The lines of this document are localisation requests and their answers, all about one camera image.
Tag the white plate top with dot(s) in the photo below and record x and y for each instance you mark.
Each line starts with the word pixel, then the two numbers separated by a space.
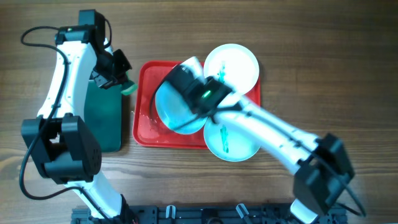
pixel 235 65

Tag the yellow green sponge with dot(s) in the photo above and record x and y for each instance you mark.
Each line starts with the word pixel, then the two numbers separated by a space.
pixel 128 87

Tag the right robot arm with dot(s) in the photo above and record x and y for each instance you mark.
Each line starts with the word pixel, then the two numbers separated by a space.
pixel 321 166

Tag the red plastic tray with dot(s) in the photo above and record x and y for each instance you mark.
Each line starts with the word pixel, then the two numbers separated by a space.
pixel 148 130

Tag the dark green water tray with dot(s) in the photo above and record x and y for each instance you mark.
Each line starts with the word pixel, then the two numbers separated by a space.
pixel 103 115

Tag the white plate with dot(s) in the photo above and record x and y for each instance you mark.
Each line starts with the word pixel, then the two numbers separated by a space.
pixel 235 65
pixel 227 144
pixel 174 112

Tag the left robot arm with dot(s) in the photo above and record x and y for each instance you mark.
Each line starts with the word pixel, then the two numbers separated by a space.
pixel 58 140

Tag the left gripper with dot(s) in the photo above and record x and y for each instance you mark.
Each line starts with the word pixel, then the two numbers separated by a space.
pixel 121 78

